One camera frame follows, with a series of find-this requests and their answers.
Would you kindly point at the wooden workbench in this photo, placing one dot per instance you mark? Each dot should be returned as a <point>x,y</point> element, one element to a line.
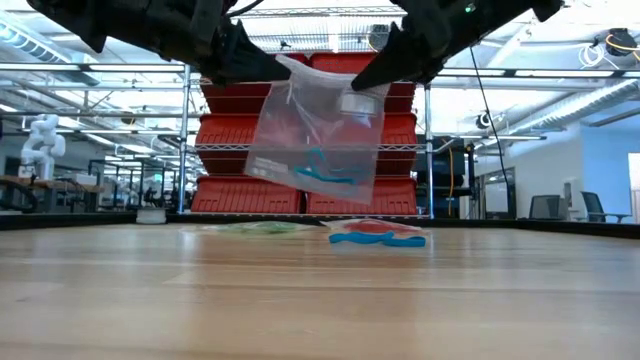
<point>50,184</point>

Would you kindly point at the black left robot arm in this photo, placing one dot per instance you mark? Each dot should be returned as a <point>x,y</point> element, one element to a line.
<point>65,17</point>

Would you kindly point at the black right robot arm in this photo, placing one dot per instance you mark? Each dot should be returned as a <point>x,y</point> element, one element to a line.
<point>547,7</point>

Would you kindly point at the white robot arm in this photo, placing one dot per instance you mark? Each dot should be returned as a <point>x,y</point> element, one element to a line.
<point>42,145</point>

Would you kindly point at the dark office chair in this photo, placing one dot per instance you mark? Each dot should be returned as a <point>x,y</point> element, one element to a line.
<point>592,202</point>

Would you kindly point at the clear plastic zip bag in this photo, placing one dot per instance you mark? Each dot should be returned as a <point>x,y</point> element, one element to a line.
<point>250,228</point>
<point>310,125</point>
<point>375,226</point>

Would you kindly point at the black aluminium table frame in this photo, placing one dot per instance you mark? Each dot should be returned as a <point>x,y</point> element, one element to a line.
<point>500,223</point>

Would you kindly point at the red plastic bin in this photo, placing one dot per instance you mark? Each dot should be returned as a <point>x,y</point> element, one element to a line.
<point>298,57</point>
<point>340,62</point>
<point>240,195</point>
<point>225,130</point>

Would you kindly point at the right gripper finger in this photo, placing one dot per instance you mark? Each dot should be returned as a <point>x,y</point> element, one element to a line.
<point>405,72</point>
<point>385,62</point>

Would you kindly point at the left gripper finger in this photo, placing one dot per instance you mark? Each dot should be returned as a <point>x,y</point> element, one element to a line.
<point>240,75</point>
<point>255,55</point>

